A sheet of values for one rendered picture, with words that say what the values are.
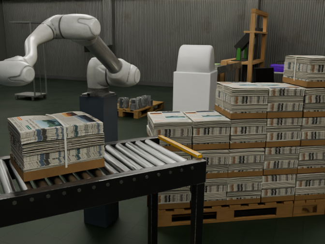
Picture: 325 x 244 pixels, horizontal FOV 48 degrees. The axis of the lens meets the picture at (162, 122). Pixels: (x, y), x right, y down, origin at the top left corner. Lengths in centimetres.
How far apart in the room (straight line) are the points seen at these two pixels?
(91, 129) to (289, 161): 180
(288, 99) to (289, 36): 716
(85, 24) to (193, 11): 859
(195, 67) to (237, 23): 479
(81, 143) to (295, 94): 176
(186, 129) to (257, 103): 57
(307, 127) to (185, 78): 288
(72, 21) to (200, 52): 371
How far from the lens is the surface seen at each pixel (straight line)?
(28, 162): 166
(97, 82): 260
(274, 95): 284
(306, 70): 297
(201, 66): 553
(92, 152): 173
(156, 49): 1088
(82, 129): 168
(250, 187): 297
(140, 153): 201
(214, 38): 1031
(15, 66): 164
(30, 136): 162
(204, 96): 551
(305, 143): 304
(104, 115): 260
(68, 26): 206
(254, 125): 281
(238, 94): 271
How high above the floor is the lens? 142
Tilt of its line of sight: 13 degrees down
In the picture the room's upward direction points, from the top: 1 degrees clockwise
